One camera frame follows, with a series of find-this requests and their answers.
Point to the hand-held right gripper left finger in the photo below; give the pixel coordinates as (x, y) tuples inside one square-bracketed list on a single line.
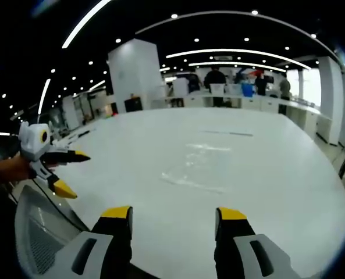
[(108, 241)]

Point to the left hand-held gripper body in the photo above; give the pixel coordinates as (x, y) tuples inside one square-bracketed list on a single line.
[(35, 142)]

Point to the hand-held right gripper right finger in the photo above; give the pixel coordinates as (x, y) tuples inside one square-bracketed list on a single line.
[(236, 241)]

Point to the clear resealable plastic bag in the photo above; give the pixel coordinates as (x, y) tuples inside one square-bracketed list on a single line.
[(195, 167)]

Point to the person's left hand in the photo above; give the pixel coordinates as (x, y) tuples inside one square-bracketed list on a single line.
[(13, 170)]

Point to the white mesh basket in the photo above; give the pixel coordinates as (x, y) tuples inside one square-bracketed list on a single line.
[(41, 229)]

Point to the black cabinet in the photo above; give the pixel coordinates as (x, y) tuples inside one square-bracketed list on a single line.
[(133, 105)]

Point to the white square pillar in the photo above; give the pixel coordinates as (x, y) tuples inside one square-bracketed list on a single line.
[(135, 75)]

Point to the long white counter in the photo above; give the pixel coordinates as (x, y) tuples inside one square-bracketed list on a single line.
[(248, 104)]

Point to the blue bucket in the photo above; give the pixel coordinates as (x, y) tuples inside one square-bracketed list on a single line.
[(247, 88)]

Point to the white storage box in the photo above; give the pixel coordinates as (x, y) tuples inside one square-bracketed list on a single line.
[(217, 88)]

